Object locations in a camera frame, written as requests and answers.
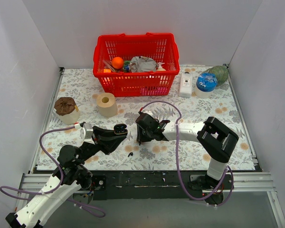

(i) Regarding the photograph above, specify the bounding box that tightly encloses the black gold-trimmed charging case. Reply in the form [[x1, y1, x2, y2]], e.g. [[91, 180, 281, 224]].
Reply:
[[114, 123, 128, 134]]

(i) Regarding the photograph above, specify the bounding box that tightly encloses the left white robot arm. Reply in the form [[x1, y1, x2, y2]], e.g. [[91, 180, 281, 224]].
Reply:
[[6, 122, 128, 228]]

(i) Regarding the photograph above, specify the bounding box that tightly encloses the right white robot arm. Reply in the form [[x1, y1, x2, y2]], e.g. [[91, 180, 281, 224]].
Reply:
[[136, 113, 239, 189]]

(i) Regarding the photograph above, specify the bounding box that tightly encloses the beige paper roll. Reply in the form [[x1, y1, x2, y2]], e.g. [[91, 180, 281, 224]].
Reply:
[[96, 93, 118, 117]]

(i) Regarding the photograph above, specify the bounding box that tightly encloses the brown-topped paper cup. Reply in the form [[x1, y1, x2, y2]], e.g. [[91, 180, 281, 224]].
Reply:
[[54, 97, 80, 125]]

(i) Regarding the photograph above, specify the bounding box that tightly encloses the white rectangular bottle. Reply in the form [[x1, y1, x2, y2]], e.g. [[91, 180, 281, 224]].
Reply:
[[179, 71, 193, 98]]

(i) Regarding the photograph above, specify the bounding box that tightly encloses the floral patterned table mat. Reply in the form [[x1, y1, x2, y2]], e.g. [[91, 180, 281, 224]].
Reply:
[[37, 66, 257, 171]]

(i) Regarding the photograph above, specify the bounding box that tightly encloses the crumpled silver foil bag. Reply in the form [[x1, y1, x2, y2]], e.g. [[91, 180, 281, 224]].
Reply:
[[129, 56, 158, 73]]

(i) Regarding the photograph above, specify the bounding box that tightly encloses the orange fruit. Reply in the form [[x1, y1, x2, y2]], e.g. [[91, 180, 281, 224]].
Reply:
[[111, 57, 124, 69]]

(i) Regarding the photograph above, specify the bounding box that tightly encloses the blue-lidded white jar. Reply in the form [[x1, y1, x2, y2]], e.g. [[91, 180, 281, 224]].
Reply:
[[194, 72, 218, 98]]

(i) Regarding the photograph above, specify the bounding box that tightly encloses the red plastic shopping basket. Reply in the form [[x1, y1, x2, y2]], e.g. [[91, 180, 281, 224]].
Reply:
[[93, 33, 180, 97]]

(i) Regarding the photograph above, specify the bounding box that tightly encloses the green textured ball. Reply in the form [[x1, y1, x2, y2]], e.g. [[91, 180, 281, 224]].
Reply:
[[207, 66, 228, 86]]

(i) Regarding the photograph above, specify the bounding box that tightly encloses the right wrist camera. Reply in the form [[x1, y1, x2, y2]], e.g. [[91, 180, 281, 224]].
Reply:
[[139, 109, 153, 117]]

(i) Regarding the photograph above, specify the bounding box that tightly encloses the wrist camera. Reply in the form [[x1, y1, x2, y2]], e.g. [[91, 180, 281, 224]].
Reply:
[[74, 122, 93, 143], [139, 109, 153, 117]]

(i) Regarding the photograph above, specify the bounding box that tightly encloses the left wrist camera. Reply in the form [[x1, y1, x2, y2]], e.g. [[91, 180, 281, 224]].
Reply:
[[74, 122, 93, 143]]

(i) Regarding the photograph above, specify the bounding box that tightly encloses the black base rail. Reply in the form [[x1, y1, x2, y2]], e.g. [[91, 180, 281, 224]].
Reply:
[[64, 170, 226, 201]]

